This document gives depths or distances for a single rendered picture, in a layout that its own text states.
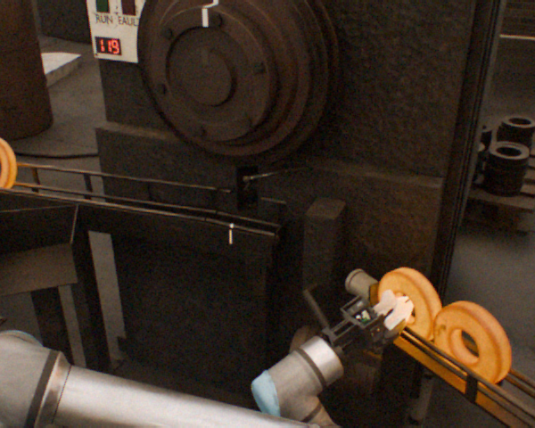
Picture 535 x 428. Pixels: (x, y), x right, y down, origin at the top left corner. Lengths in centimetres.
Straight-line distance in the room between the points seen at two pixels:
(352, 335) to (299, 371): 13
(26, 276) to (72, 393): 73
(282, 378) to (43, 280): 72
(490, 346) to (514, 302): 148
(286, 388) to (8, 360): 48
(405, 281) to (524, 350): 120
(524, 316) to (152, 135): 161
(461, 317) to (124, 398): 60
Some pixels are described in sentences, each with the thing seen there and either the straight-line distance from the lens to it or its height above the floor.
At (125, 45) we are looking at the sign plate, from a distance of 162.
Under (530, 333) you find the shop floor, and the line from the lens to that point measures 245.
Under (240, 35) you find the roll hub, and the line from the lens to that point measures 119.
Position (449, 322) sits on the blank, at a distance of 116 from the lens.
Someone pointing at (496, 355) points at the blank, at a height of 75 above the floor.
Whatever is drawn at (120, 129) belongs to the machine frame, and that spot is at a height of 87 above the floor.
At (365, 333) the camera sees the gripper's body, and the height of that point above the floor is 72.
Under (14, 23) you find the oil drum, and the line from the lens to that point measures 409.
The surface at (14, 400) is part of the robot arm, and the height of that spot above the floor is 84.
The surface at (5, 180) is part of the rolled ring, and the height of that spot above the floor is 67.
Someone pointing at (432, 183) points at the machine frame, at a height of 87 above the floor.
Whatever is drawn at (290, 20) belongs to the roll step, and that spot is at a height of 123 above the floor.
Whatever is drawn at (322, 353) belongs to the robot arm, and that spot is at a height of 70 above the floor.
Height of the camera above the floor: 146
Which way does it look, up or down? 29 degrees down
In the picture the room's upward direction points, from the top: straight up
